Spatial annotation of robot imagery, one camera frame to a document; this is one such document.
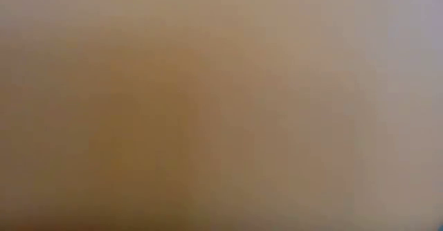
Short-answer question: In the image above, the yellow plastic bin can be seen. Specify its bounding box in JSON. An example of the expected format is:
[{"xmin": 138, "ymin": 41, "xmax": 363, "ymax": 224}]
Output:
[{"xmin": 0, "ymin": 0, "xmax": 443, "ymax": 231}]

